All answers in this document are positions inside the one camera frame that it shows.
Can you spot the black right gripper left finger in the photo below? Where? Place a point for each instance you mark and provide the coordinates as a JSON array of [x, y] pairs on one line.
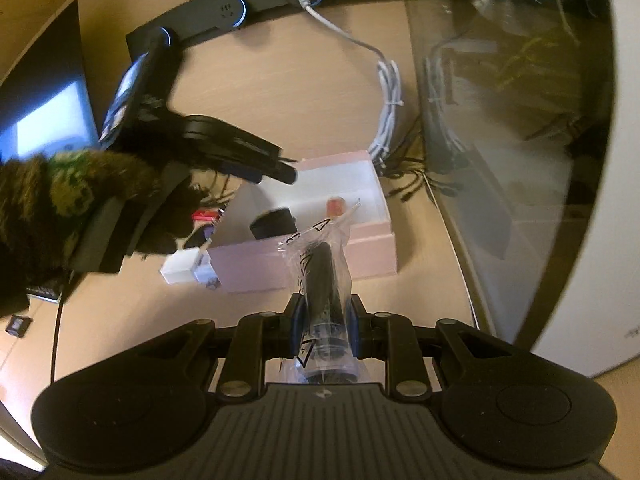
[[293, 324]]

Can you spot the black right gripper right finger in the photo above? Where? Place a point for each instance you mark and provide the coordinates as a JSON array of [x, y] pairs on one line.
[[357, 323]]

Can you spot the black pen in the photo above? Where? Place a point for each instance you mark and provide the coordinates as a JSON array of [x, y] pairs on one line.
[[317, 263]]

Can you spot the white battery charger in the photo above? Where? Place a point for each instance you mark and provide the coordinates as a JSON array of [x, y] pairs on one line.
[[190, 265]]

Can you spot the black small device in box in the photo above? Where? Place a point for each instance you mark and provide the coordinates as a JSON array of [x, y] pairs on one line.
[[274, 223]]

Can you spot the pink cardboard box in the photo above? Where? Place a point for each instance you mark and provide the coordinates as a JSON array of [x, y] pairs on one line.
[[244, 264]]

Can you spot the small black card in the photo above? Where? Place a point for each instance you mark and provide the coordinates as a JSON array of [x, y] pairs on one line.
[[18, 325]]

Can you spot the brown plush toy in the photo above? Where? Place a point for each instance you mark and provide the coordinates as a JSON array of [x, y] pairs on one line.
[[46, 203]]

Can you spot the glass panel computer case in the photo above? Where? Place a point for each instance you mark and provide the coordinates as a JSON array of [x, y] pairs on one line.
[[531, 134]]

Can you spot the black monitor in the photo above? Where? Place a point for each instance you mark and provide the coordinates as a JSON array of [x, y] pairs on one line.
[[45, 104]]

